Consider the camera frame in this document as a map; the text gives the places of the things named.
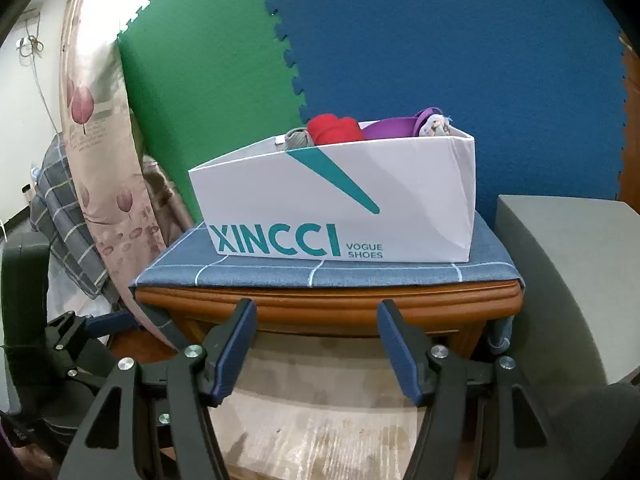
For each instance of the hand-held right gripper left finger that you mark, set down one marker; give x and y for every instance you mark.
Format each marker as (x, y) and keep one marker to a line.
(235, 350)

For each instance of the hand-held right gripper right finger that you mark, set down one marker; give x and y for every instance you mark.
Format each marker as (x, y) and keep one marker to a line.
(400, 355)

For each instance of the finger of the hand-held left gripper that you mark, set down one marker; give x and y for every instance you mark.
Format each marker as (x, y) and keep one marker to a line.
(110, 324)
(90, 365)

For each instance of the white cardboard box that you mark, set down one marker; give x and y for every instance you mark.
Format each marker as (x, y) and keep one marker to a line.
(400, 200)

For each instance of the grey underwear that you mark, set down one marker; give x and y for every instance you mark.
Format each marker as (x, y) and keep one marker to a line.
(299, 139)

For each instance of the purple bra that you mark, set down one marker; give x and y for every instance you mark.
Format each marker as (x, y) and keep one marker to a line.
(390, 129)

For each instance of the white floral underwear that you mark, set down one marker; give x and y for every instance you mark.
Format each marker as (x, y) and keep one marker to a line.
(434, 126)

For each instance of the red underwear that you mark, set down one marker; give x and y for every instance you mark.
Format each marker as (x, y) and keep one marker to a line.
(332, 130)

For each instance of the white bedsheet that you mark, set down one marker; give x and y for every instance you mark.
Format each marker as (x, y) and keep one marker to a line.
(70, 305)

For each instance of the grey checked blanket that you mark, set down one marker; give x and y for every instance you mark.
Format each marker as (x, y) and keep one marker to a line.
(60, 220)

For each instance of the wooden nightstand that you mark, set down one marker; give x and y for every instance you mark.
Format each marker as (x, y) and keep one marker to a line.
(325, 310)

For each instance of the blue checked cloth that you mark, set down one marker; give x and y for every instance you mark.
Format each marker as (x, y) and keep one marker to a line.
(350, 275)

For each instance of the beige floral curtain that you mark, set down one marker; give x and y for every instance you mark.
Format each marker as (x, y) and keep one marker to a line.
(100, 160)

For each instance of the green foam mat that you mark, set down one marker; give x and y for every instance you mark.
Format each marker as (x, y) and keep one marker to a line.
(200, 60)

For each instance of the blue foam mat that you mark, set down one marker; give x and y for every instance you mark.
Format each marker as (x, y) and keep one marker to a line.
(450, 50)

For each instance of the brown foam mat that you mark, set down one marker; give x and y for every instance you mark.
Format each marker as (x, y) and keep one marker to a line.
(631, 110)

